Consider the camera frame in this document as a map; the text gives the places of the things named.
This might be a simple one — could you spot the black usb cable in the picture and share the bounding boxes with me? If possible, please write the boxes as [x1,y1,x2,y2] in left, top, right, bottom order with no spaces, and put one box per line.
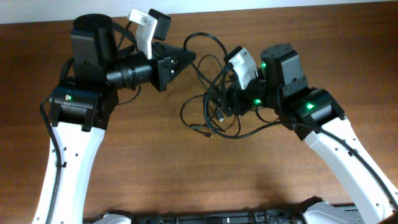
[179,54,243,138]

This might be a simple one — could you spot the thin black cable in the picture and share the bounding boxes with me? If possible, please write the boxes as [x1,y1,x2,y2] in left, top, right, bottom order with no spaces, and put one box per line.
[182,32,229,85]

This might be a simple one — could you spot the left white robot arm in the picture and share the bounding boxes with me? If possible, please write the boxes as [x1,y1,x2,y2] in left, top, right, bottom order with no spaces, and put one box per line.
[33,9,196,223]

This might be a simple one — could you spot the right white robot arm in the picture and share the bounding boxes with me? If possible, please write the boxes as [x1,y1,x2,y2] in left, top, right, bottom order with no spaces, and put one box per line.
[220,44,397,223]

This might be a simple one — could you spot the right camera black cable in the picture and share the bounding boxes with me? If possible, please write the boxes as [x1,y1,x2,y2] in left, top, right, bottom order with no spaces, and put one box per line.
[203,62,398,212]

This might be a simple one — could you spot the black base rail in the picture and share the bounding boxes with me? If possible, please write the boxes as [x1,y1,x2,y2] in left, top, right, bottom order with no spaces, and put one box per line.
[83,210,361,224]

